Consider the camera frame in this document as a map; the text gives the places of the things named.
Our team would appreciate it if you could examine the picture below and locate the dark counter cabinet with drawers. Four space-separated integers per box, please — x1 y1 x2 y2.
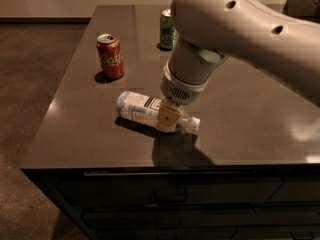
23 166 320 240

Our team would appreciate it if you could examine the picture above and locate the red cola can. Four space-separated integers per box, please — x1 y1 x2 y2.
96 33 124 79

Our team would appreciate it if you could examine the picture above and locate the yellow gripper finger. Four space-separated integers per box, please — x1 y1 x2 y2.
156 100 182 132

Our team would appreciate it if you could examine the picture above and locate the dark bowl with snacks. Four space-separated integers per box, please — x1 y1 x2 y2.
283 0 320 18

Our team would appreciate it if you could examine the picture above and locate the green soda can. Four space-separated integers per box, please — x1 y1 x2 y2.
160 9 177 50

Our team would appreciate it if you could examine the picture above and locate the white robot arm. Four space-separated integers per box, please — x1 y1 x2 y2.
156 0 320 132

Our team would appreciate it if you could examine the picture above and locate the blue plastic water bottle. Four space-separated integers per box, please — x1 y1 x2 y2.
116 91 200 134

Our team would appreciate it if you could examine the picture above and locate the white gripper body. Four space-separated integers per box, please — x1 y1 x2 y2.
160 63 207 105

